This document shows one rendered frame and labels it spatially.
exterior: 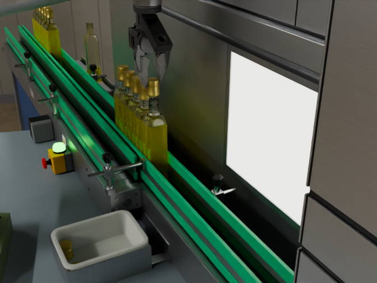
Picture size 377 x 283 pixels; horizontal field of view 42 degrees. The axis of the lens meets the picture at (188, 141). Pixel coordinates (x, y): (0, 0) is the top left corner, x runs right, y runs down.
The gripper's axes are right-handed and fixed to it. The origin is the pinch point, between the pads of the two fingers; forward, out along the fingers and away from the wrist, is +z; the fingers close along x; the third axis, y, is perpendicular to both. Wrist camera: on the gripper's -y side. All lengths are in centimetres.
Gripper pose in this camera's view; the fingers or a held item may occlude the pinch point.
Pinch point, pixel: (153, 82)
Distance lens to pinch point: 132.2
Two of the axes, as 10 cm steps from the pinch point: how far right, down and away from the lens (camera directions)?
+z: -0.1, 8.9, 4.5
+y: -4.9, -4.0, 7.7
